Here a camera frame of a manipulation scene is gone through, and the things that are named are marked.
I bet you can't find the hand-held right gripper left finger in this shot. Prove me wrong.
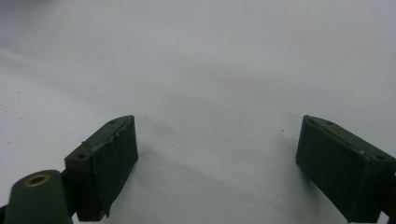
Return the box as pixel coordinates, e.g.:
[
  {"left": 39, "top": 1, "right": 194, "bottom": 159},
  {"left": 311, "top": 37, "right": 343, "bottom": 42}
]
[{"left": 64, "top": 115, "right": 139, "bottom": 222}]

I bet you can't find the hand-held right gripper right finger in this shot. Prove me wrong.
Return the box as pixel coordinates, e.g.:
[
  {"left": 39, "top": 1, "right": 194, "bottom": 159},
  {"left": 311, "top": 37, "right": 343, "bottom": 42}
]
[{"left": 295, "top": 114, "right": 396, "bottom": 224}]

